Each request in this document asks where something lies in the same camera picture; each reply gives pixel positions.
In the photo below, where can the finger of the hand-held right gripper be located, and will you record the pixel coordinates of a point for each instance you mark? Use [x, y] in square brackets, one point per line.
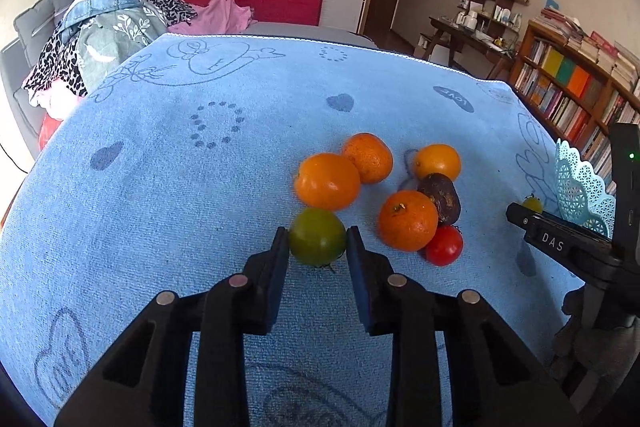
[550, 238]

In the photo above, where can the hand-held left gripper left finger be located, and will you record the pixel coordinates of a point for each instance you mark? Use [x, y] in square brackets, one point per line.
[278, 277]

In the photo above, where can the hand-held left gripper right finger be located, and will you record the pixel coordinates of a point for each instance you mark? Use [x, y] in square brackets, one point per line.
[358, 277]

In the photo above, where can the yellow-green tomato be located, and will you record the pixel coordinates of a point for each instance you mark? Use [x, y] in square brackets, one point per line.
[532, 205]

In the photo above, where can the pale lace plastic basket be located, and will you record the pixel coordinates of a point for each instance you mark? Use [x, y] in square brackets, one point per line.
[582, 192]

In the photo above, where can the green tomato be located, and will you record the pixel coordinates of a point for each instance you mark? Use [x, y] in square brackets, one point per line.
[317, 238]

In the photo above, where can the orange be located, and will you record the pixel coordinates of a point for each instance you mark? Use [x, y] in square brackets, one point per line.
[327, 182]
[438, 162]
[367, 157]
[407, 219]

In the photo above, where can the red tomato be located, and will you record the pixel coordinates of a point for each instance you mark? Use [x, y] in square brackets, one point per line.
[444, 246]

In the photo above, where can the dark passion fruit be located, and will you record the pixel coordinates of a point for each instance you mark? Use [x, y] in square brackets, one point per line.
[441, 199]

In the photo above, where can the person's right hand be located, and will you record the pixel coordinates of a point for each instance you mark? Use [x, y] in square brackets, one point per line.
[585, 349]

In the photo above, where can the blue printed towel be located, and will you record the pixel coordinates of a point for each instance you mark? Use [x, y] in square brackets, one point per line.
[175, 207]

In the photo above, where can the rows of shelved books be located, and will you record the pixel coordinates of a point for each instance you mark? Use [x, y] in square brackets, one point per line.
[560, 102]

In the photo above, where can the book stacks atop bookcase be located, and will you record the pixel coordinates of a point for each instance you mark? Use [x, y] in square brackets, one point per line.
[595, 47]

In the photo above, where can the wooden bookcase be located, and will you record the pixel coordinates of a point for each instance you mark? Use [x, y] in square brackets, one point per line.
[525, 32]

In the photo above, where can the white box under desk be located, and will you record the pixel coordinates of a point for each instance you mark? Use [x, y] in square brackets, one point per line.
[439, 56]

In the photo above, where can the wooden desk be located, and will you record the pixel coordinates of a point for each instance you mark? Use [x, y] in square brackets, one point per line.
[452, 29]

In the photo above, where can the assorted bottles and jars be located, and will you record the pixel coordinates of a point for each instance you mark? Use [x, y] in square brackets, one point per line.
[470, 21]

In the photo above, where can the floral grey-green blanket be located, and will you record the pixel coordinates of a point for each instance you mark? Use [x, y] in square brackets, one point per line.
[120, 34]

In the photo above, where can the leopard print cloth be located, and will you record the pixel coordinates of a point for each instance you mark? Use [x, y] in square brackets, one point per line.
[55, 62]

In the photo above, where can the denim garment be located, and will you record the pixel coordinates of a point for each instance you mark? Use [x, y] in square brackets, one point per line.
[100, 4]

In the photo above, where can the grey bed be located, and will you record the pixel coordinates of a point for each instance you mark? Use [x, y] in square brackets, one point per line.
[45, 14]

